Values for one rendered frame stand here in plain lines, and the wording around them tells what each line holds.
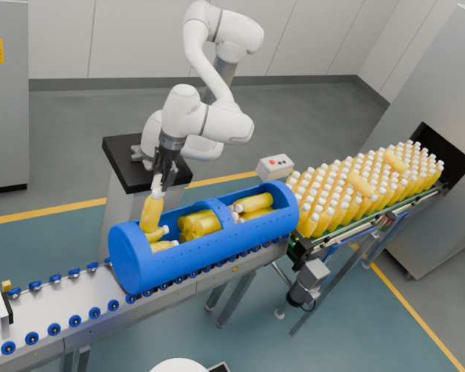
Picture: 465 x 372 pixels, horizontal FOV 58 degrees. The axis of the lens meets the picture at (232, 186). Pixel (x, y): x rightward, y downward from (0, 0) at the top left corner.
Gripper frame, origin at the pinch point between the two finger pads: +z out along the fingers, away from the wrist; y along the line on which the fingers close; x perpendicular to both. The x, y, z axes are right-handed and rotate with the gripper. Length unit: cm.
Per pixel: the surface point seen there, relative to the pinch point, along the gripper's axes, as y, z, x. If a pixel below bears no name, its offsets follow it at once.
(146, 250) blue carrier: 11.7, 20.6, -7.2
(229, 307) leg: 13, 117, 70
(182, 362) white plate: 49, 39, -9
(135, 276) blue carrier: 15.0, 30.3, -11.6
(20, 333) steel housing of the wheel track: 10, 50, -51
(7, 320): 10, 38, -54
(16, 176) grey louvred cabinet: -141, 124, -9
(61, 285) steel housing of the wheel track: -3, 50, -31
